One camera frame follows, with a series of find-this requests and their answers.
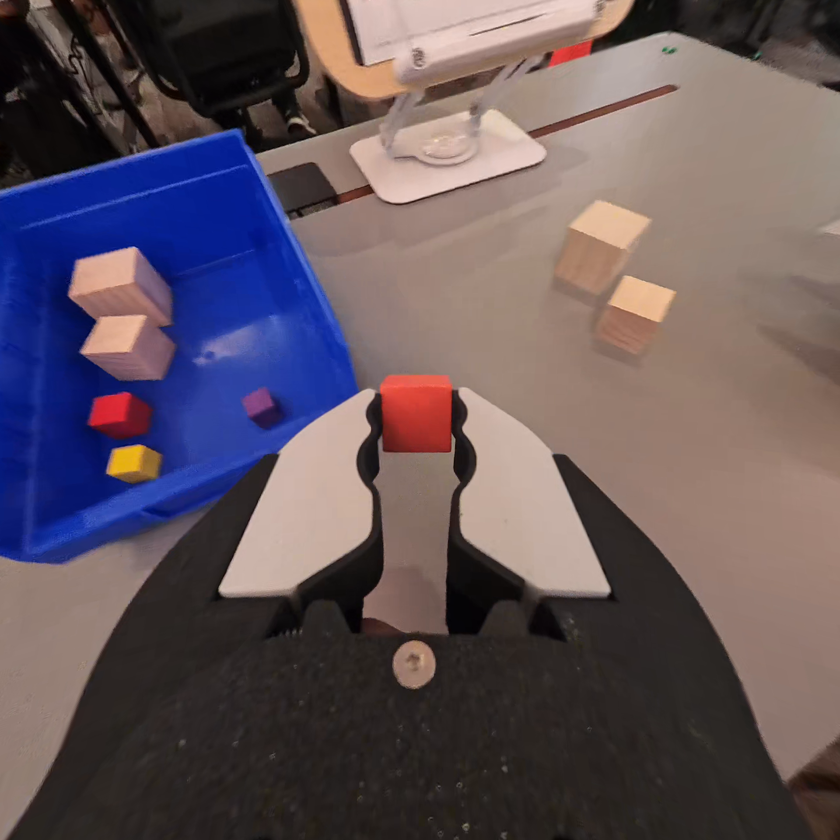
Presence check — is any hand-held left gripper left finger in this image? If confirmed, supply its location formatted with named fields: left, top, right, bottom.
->
left=217, top=388, right=384, bottom=607

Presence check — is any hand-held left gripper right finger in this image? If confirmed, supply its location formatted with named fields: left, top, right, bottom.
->
left=447, top=388, right=614, bottom=607

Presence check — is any purple wooden cube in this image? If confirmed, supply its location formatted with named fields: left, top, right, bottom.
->
left=242, top=388, right=283, bottom=429

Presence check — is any red wooden cube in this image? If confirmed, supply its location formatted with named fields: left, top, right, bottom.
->
left=380, top=376, right=454, bottom=454
left=88, top=393, right=152, bottom=439

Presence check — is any blue plastic bin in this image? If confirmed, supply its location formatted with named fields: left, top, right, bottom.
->
left=0, top=129, right=358, bottom=563

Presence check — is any medium wooden cube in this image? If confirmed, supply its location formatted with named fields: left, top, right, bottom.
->
left=79, top=315, right=175, bottom=382
left=594, top=276, right=677, bottom=355

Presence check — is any large wooden cube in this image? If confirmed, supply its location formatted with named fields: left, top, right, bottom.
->
left=554, top=200, right=652, bottom=296
left=69, top=247, right=174, bottom=326

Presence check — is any yellow wooden cube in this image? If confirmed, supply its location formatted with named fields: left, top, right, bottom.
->
left=107, top=445, right=164, bottom=484

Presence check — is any white folding stand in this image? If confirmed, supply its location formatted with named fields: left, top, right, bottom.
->
left=351, top=24, right=598, bottom=204

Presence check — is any black office chair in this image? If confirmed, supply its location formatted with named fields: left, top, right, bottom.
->
left=105, top=0, right=309, bottom=126

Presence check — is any white instruction sheet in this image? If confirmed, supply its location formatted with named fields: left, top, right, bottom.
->
left=344, top=0, right=598, bottom=64

